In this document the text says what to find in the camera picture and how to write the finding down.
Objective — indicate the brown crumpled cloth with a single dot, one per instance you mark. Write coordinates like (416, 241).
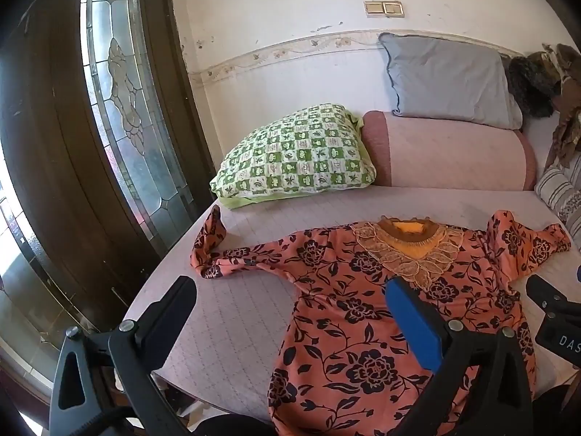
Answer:
(567, 109)

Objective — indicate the bed with pale quilted cover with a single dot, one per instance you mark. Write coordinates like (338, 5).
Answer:
(245, 318)

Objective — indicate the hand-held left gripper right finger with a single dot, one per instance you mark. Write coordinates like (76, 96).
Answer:
(415, 322)

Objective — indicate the beige light switch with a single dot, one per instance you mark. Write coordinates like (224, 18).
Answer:
(374, 8)
(393, 9)

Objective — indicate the wooden door with patterned glass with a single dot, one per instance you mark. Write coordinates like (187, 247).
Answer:
(59, 145)

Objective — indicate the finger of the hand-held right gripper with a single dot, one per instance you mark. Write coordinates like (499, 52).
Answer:
(547, 294)

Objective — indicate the dark furry cloth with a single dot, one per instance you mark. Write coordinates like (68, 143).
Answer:
(531, 86)

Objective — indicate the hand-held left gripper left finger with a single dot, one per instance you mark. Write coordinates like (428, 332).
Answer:
(171, 309)

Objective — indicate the person's dark-clothed left leg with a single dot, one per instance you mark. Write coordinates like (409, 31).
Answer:
(236, 426)

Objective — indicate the orange black floral dress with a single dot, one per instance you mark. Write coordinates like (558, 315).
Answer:
(345, 327)

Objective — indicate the grey striped cushion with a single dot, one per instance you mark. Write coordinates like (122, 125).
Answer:
(560, 190)

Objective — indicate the grey-blue pillow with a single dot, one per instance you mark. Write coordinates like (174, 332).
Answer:
(449, 81)

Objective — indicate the green checked pillow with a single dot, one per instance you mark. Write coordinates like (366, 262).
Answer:
(295, 154)

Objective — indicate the pink bolster cushion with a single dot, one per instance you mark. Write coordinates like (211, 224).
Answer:
(449, 154)

